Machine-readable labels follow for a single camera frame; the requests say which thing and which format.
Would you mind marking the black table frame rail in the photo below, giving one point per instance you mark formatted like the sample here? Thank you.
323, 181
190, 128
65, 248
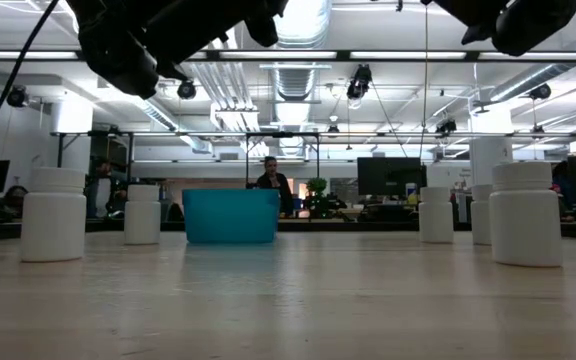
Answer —
343, 226

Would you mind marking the person seated behind monitor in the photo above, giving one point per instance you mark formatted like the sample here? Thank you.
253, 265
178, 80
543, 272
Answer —
14, 200

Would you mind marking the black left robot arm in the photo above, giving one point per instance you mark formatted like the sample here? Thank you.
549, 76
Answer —
133, 40

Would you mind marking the person seated by plant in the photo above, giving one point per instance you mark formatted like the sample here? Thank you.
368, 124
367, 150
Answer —
273, 187

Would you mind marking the white round column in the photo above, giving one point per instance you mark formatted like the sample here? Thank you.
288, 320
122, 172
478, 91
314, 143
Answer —
72, 130
490, 150

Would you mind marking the blue plastic basket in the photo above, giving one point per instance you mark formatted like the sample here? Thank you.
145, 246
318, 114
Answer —
231, 216

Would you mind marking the person with cap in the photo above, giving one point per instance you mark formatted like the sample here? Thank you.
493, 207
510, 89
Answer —
100, 185

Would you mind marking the silver ventilation duct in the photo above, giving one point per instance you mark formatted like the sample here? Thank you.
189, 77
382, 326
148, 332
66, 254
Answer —
298, 25

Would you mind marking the green potted plant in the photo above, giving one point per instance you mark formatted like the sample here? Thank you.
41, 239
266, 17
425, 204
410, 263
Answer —
316, 187

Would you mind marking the white plastic pill bottle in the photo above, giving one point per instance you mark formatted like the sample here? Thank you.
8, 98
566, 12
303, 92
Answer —
436, 217
480, 217
525, 220
142, 217
53, 220

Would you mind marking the black overhead frame beam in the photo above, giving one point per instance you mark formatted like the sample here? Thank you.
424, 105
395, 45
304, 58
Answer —
288, 55

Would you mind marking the person seated at desk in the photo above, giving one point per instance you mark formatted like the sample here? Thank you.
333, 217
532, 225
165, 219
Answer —
563, 190

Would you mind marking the black ceiling spotlight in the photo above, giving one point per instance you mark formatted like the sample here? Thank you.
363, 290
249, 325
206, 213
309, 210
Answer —
359, 82
18, 96
539, 91
186, 90
446, 126

